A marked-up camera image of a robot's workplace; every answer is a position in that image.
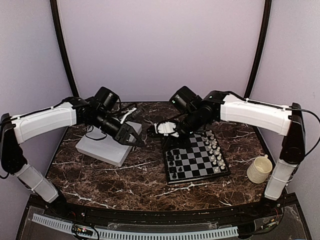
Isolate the black white chess board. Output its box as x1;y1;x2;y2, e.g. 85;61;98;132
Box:
163;132;231;185

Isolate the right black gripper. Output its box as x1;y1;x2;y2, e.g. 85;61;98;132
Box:
162;109;204;151

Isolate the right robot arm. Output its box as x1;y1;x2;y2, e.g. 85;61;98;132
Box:
154;86;309;217

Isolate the black front rail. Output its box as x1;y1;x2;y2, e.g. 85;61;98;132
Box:
26;193;299;226

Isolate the right black frame post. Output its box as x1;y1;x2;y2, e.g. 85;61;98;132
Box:
244;0;273;98

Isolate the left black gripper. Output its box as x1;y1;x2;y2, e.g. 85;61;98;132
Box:
93;109;145;148

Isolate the cream ribbed mug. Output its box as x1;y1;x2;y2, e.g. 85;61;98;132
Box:
246;154;273;184

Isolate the white plastic tray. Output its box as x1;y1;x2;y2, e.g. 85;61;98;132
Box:
76;120;142;167

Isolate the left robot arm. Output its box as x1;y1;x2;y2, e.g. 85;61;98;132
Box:
0;87;144;218

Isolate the white chess pieces row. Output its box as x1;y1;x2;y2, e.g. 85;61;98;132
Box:
202;130;227;174

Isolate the white cable duct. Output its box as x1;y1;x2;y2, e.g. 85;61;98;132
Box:
31;213;239;240

